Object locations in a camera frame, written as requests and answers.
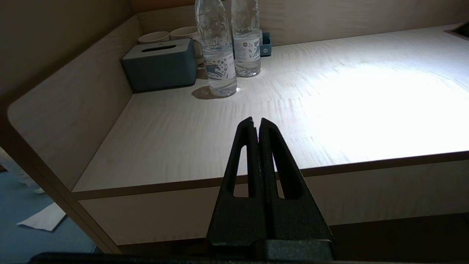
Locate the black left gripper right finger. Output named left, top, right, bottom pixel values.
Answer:
left=258, top=117, right=335, bottom=251

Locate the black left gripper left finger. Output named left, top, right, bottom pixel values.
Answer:
left=206, top=117, right=267, bottom=250

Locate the grey-blue tissue box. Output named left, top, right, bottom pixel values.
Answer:
left=121, top=38, right=199, bottom=93

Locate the clear water bottle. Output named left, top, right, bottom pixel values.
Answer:
left=195, top=0, right=238, bottom=97
left=231, top=0, right=263, bottom=78

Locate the small blue tray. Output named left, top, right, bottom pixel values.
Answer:
left=260, top=32, right=273, bottom=56

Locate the white paper sheet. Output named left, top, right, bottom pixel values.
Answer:
left=16, top=202, right=67, bottom=232

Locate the white ceramic cup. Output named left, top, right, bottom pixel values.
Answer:
left=169, top=26, right=204, bottom=67

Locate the small white dish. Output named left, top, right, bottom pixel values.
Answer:
left=138, top=31, right=171, bottom=45

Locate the white fabric piece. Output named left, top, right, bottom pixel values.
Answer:
left=0, top=147, right=45, bottom=194

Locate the black recessed socket panel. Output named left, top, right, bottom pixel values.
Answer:
left=443, top=22, right=469, bottom=40

